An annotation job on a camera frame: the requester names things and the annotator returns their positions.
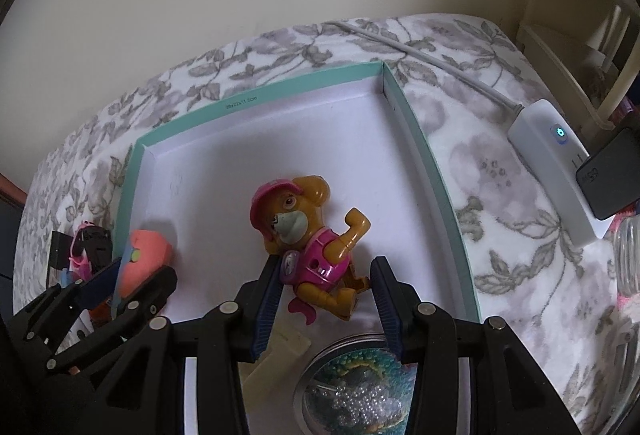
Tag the cream plastic comb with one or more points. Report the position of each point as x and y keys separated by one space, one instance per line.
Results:
x=285 y=346

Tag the round tin with beads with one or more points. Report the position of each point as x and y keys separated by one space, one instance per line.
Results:
x=350 y=395

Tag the orange dog toy figure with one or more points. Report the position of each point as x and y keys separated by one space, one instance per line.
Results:
x=320 y=265

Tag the dark cabinet with red edge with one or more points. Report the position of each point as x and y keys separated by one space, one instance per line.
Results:
x=9 y=235

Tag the pink and black toy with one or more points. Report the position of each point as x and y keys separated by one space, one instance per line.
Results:
x=87 y=245

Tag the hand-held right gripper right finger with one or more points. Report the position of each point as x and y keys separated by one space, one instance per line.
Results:
x=387 y=312

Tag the teal cardboard box lid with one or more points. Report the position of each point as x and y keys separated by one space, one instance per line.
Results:
x=325 y=130

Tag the floral printed blanket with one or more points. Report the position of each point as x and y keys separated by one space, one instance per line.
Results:
x=475 y=165

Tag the black rectangular block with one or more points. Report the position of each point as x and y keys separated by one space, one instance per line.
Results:
x=60 y=251

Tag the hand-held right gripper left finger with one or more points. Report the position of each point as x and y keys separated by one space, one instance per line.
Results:
x=264 y=312

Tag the white power device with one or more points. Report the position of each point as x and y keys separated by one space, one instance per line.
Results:
x=550 y=155

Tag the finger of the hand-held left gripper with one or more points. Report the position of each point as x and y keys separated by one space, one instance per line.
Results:
x=100 y=286
x=150 y=291

